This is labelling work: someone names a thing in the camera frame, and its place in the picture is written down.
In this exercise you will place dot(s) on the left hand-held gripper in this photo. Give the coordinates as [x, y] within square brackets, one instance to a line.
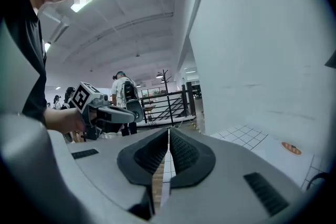
[82, 97]

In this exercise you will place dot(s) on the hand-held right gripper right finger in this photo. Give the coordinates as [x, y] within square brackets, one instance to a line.
[225, 165]

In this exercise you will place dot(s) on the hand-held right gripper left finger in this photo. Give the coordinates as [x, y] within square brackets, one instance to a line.
[105, 165]

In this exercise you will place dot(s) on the person's left forearm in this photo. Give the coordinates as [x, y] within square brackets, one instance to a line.
[61, 119]

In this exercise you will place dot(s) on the white checked tablecloth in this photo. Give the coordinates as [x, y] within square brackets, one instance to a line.
[244, 136]

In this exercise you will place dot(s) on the black metal railing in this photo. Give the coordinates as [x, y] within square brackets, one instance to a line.
[168, 107]

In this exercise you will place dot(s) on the dark pendant lamp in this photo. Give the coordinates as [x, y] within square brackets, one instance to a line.
[159, 75]

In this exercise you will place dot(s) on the black coat stand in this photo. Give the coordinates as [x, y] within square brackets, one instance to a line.
[165, 81]

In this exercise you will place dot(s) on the orange oval object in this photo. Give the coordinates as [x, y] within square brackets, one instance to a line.
[291, 148]

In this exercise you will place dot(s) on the small ceiling light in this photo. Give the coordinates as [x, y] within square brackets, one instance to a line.
[47, 46]

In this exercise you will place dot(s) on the person's black shirt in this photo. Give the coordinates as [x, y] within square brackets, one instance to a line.
[29, 60]

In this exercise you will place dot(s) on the dark object at edge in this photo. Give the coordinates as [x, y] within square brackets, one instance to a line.
[332, 61]

